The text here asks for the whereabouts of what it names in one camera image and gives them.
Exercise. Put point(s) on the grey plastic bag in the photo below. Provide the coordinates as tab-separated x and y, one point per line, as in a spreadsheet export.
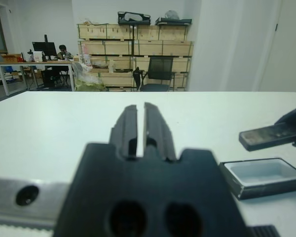
172	14

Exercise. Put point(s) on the black camera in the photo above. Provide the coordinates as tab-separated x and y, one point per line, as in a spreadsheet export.
261	137

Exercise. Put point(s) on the small white box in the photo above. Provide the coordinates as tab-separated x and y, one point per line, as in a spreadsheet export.
38	56

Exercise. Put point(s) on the orange cardboard box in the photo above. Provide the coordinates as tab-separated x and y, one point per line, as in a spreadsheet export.
11	58

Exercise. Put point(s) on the white-legged wooden-top desk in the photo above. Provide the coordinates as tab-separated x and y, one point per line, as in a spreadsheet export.
37	62

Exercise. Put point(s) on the white door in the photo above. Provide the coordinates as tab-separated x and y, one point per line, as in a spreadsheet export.
286	54

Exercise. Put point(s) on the open black carry case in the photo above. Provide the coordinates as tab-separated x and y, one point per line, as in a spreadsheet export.
134	19

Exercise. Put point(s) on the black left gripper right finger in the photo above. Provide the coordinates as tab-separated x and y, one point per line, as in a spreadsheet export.
160	128

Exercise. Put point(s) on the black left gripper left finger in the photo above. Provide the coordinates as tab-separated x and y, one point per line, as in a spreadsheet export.
123	128

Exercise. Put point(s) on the wooden shipping crate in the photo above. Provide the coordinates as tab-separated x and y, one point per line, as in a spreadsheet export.
106	48
93	31
182	64
180	81
118	89
162	33
118	79
162	48
123	63

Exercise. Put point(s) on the black computer tower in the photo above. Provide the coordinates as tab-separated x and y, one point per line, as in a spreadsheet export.
51	79

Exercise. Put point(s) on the black computer monitor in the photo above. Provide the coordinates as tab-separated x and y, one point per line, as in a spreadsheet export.
45	49

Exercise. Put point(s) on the seated dark-haired person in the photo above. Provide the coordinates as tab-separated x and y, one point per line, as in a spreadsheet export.
64	53

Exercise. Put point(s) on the flat black carry case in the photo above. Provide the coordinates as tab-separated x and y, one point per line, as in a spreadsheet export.
173	22

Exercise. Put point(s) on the black mesh office chair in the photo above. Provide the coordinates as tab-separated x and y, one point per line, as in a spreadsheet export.
160	66

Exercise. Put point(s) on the pink and white carton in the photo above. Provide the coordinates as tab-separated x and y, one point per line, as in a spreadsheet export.
86	58

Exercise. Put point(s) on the yellow-green plastic bag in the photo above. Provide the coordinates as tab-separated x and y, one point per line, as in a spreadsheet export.
91	86

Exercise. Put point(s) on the black box with white insert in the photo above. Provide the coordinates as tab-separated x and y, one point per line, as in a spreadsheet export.
261	174

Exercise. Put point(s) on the white plastic bag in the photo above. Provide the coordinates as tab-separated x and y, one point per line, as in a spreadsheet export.
81	70

